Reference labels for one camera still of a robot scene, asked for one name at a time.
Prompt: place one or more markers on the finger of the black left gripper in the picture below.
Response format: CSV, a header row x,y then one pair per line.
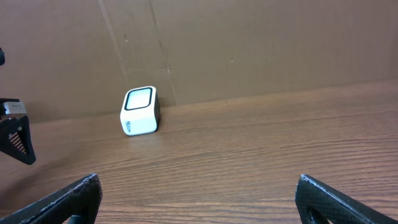
x,y
16,141

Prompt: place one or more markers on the white barcode scanner stand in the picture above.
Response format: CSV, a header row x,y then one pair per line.
x,y
140,112

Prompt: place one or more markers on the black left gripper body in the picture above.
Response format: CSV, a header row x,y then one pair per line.
x,y
2,102

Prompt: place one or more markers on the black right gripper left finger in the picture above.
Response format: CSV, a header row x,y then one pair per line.
x,y
78,202

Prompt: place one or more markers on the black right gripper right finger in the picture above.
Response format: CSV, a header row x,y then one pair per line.
x,y
318,203

